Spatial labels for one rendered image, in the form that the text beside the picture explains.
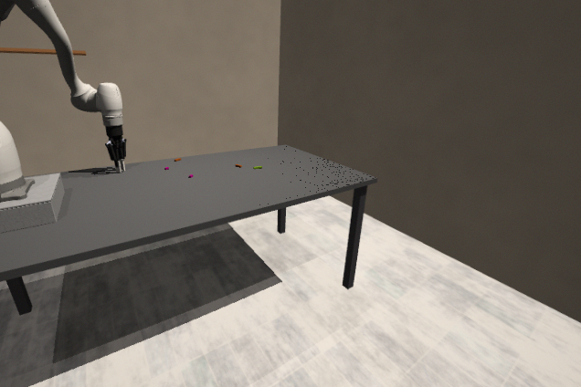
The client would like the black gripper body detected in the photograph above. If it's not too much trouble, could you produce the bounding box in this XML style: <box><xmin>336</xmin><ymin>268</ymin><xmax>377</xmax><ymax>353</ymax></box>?
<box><xmin>106</xmin><ymin>125</ymin><xmax>123</xmax><ymax>146</ymax></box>

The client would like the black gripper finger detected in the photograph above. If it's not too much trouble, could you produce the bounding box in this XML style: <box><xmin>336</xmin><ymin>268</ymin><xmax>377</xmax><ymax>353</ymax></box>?
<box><xmin>105</xmin><ymin>140</ymin><xmax>121</xmax><ymax>173</ymax></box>
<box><xmin>118</xmin><ymin>138</ymin><xmax>127</xmax><ymax>171</ymax></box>

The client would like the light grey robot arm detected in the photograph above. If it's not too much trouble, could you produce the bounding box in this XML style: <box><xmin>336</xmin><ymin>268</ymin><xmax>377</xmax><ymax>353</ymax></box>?
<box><xmin>0</xmin><ymin>0</ymin><xmax>123</xmax><ymax>203</ymax></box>

